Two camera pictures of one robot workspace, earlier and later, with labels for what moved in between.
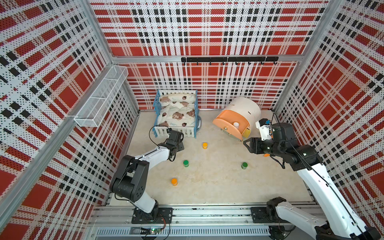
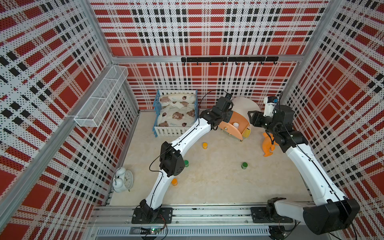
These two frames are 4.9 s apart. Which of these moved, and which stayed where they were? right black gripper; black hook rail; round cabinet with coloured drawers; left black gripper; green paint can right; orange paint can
Moved: right black gripper; left black gripper
Stayed: orange paint can; round cabinet with coloured drawers; green paint can right; black hook rail
